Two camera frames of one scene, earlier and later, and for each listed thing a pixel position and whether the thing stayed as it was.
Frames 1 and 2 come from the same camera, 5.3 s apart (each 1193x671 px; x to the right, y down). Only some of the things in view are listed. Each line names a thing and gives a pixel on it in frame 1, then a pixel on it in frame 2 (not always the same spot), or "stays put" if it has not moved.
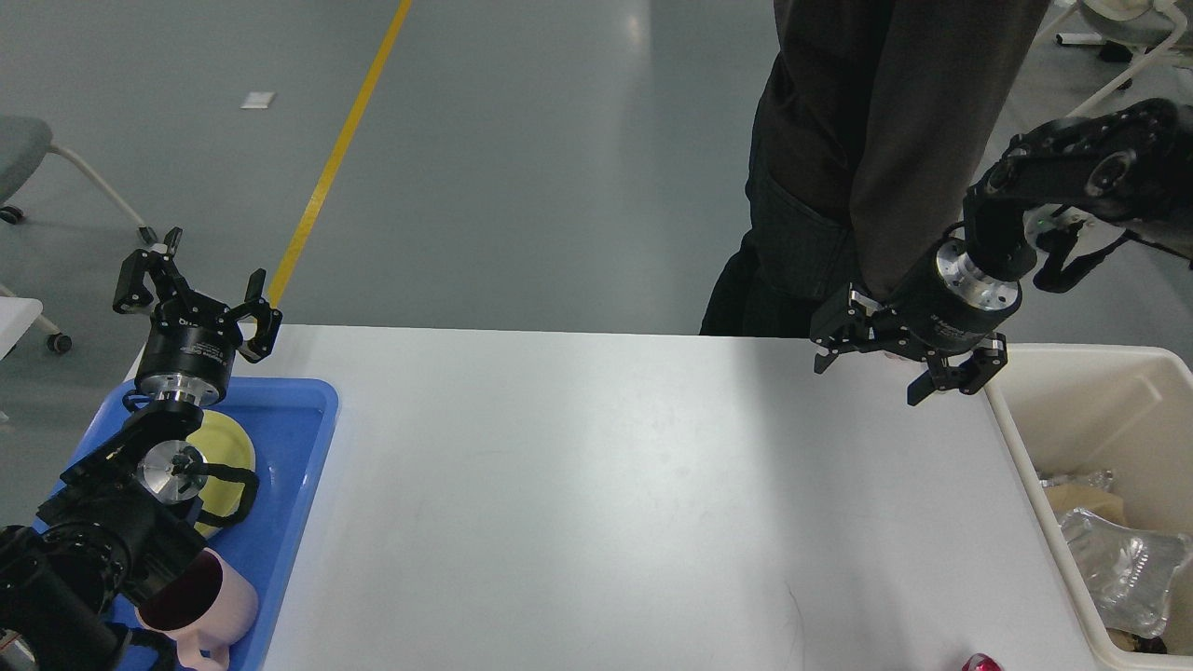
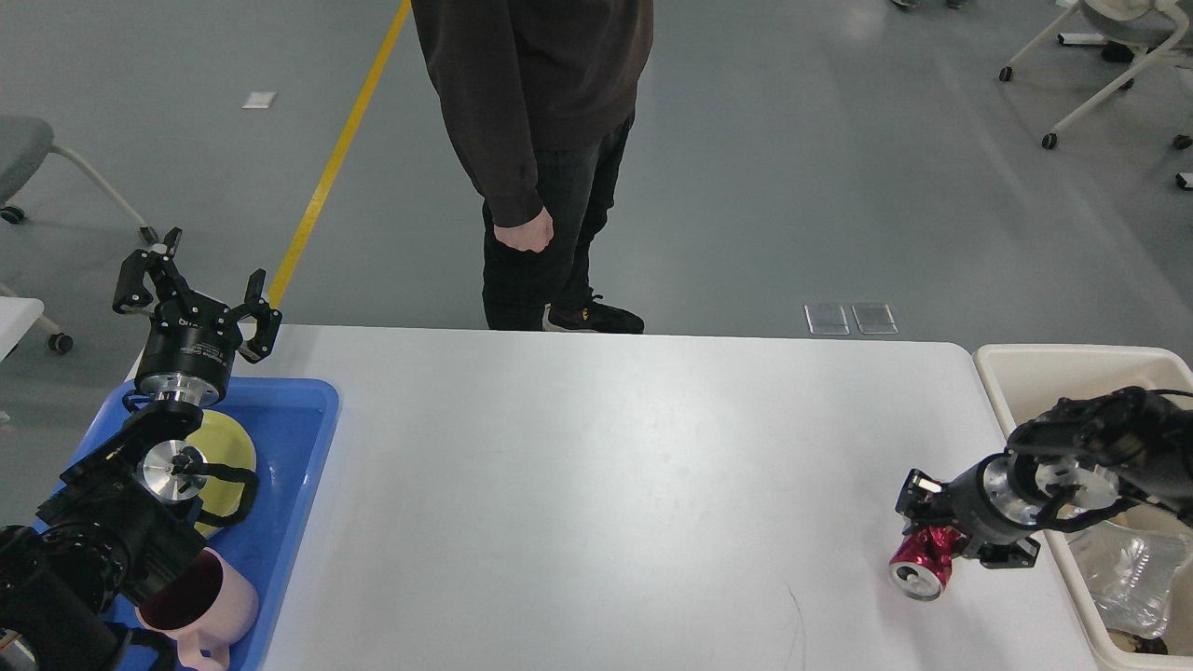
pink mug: x=202 y=609 stays put
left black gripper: x=187 y=353 stays put
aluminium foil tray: x=1130 y=570 stays put
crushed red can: x=980 y=662 -> x=921 y=566
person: x=878 y=117 -> x=541 y=97
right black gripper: x=947 y=304 -> x=995 y=499
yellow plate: x=222 y=442 stays put
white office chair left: x=25 y=143 stays put
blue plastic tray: x=289 y=423 stays put
